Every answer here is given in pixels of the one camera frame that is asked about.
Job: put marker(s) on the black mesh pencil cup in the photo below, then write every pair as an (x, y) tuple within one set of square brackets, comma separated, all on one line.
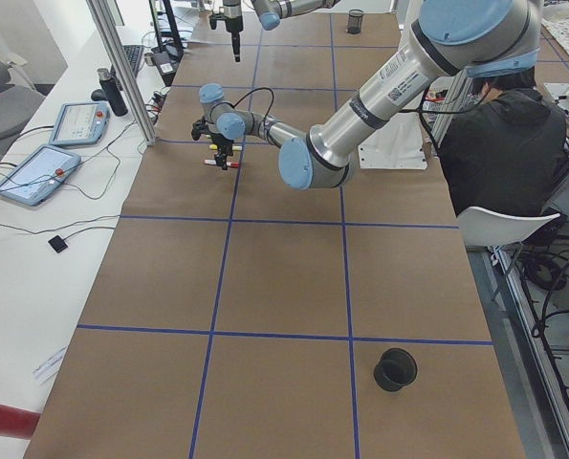
[(354, 21)]

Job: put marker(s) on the red cylinder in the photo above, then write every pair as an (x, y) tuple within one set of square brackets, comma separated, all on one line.
[(17, 423)]

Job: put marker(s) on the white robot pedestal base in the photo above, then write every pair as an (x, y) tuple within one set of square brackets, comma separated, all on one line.
[(396, 146)]

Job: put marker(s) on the upper teach pendant tablet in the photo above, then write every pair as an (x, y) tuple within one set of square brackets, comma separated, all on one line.
[(80, 124)]

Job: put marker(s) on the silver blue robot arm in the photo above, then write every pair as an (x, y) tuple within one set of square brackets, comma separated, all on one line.
[(269, 13), (483, 38)]

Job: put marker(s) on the yellow highlighter pen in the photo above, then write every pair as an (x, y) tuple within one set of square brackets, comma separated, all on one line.
[(215, 147)]

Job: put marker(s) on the red white marker pen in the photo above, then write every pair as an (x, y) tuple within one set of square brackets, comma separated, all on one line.
[(229, 164)]

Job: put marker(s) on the black keyboard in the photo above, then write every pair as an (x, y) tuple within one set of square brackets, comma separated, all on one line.
[(134, 54)]

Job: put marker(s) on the aluminium frame post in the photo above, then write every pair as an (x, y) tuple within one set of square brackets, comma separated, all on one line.
[(107, 30)]

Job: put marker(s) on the person in black jacket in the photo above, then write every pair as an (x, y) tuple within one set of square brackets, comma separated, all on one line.
[(503, 154)]

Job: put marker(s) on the lower teach pendant tablet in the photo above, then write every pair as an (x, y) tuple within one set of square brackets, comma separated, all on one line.
[(37, 177)]

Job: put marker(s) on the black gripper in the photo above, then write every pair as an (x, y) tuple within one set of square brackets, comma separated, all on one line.
[(224, 144), (234, 25)]

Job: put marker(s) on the teach pendant tablet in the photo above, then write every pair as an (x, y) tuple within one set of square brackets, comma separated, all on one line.
[(37, 177), (80, 124)]

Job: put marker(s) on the small black square device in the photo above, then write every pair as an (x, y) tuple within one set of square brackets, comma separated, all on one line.
[(58, 244)]

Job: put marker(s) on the black water bottle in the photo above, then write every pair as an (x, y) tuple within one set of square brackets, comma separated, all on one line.
[(112, 92)]

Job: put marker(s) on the black round cup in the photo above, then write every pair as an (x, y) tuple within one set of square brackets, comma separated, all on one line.
[(395, 370)]

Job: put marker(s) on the white chair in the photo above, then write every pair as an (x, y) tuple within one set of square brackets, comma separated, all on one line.
[(484, 228)]

